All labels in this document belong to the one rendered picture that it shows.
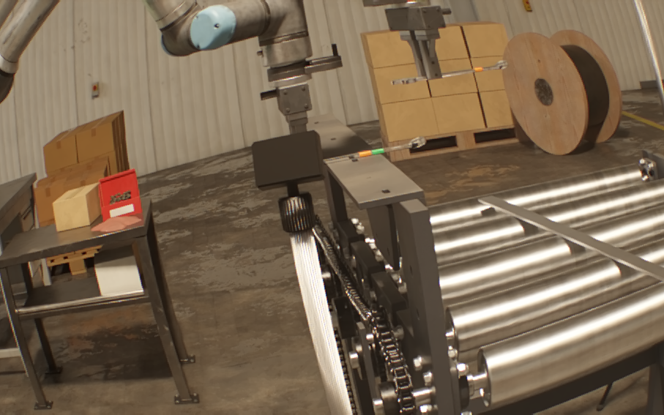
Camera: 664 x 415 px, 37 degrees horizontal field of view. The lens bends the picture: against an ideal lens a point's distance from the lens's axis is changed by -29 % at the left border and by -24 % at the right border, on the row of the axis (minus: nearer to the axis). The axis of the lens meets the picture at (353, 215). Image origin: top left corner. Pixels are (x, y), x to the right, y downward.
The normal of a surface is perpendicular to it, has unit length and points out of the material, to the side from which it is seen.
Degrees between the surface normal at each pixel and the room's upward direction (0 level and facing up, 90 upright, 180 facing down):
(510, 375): 81
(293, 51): 90
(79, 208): 90
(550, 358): 70
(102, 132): 90
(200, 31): 90
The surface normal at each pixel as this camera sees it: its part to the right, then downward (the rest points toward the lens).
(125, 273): 0.22, 0.14
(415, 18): -0.86, 0.25
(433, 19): 0.48, 0.08
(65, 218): -0.07, 0.20
